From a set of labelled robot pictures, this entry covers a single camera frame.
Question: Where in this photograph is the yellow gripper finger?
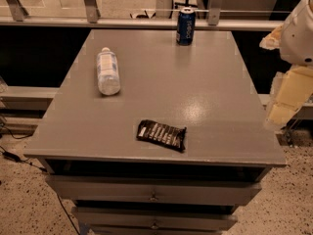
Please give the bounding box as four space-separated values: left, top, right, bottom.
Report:
264 65 313 130
259 25 283 50

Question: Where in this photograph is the lower grey drawer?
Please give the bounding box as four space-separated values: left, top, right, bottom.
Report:
72 208 237 231

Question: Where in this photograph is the clear plastic water bottle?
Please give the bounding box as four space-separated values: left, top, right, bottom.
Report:
97 47 120 96

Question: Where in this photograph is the grey drawer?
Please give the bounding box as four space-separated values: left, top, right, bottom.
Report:
72 208 237 231
46 175 261 206

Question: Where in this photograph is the black floor cable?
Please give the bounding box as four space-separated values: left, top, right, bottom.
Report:
0 124 81 235

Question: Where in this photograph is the grey drawer cabinet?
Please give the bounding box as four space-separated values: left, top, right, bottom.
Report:
25 29 286 235

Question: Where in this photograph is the upper grey drawer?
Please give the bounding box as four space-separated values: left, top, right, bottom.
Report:
46 175 261 206

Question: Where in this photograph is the blue Pepsi can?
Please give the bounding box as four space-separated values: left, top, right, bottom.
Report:
176 7 196 46

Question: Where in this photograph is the metal window railing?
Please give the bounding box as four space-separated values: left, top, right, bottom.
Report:
0 0 278 30

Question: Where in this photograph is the black snack wrapper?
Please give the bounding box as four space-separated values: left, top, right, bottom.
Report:
136 119 187 153

